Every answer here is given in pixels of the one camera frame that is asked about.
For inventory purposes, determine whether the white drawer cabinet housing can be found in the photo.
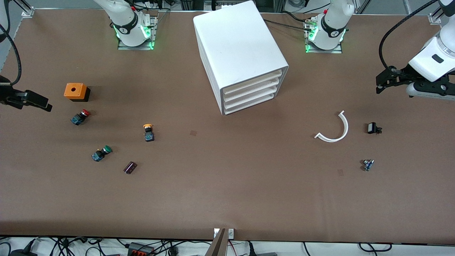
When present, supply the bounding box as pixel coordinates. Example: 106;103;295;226
193;0;289;116

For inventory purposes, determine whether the black cable on table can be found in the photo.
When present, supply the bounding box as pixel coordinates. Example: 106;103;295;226
263;14;315;33

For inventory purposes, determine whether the white plastic drawer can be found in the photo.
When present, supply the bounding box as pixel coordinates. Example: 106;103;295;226
223;77;283;103
222;69;284;96
224;85;281;110
224;93;276;115

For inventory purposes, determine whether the white curved plastic arc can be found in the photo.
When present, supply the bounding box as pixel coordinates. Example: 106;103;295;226
315;110;349;143

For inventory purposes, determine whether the orange button enclosure box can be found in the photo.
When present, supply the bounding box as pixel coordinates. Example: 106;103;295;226
64;83;91;102

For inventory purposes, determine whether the green push button switch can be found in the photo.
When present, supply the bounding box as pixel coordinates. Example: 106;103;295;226
91;145;113;162

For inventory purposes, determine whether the red push button switch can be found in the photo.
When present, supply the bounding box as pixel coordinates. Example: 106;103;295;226
70;110;91;126

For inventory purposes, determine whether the brown wedge post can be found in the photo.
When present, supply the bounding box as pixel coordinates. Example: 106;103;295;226
204;228;228;256

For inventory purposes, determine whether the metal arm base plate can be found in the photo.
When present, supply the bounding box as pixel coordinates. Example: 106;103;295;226
305;18;344;54
117;14;157;51

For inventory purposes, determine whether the black looped floor cable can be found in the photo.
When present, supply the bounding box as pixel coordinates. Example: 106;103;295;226
358;242;394;253

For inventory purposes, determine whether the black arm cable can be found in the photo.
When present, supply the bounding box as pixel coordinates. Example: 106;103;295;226
0;23;22;86
379;0;439;71

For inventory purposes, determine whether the black orange power strip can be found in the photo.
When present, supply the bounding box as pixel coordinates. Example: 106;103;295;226
127;242;155;256

